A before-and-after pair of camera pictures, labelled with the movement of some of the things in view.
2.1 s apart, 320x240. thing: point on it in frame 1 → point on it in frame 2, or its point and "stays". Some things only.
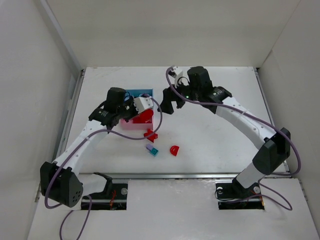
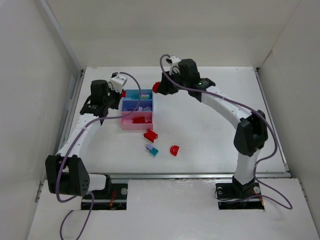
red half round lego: (174, 149) stays
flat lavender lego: (149, 146) stays
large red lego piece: (150, 135) stays
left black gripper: (130, 113) → (116, 97)
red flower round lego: (145, 117) → (155, 87)
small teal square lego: (154, 151) stays
